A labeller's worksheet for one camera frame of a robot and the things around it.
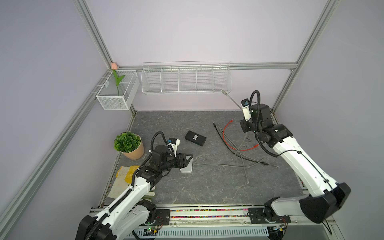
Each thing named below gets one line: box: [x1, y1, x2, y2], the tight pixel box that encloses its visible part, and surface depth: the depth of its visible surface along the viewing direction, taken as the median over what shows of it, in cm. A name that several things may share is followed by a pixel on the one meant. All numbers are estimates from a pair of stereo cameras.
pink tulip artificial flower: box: [110, 62, 125, 97], surface depth 92 cm
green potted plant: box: [113, 131, 145, 160], surface depth 88 cm
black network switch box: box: [184, 130, 207, 147], surface depth 105 cm
